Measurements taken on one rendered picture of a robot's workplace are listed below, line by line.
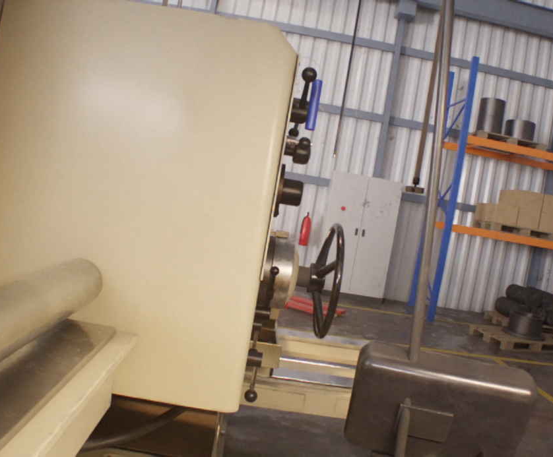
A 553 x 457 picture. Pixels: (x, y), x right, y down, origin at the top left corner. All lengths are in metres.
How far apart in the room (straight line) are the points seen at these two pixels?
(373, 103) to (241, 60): 8.28
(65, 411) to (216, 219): 0.50
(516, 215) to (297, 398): 6.83
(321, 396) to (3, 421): 1.81
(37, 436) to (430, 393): 0.66
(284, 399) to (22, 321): 1.70
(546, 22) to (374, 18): 3.15
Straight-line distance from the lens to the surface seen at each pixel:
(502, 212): 8.62
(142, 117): 1.09
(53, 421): 0.75
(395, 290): 9.47
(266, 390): 2.32
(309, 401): 2.36
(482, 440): 1.07
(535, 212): 8.89
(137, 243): 1.09
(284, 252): 1.52
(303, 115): 1.18
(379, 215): 8.61
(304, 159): 1.51
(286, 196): 1.32
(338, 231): 1.53
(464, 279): 9.89
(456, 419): 1.04
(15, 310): 0.78
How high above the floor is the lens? 1.55
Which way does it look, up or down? 3 degrees down
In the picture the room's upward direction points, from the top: 10 degrees clockwise
